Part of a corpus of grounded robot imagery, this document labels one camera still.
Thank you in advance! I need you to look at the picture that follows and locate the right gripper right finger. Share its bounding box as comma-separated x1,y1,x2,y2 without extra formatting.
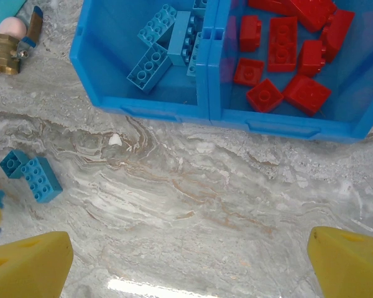
307,225,373,298

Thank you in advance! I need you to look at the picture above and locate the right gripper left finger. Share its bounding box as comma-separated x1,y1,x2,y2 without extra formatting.
0,230,75,298

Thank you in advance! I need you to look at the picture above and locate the small red lego brick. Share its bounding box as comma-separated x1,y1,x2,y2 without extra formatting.
246,78,284,113
239,15,262,53
298,39,326,78
233,58,265,87

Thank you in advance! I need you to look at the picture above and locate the blue plastic bin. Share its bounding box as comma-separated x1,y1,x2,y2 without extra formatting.
68,0,220,124
206,0,373,143

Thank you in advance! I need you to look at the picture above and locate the brass ball valve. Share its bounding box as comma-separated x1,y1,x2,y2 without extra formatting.
0,5,44,75

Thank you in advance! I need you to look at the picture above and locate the pink ball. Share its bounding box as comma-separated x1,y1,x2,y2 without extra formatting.
0,17,28,40

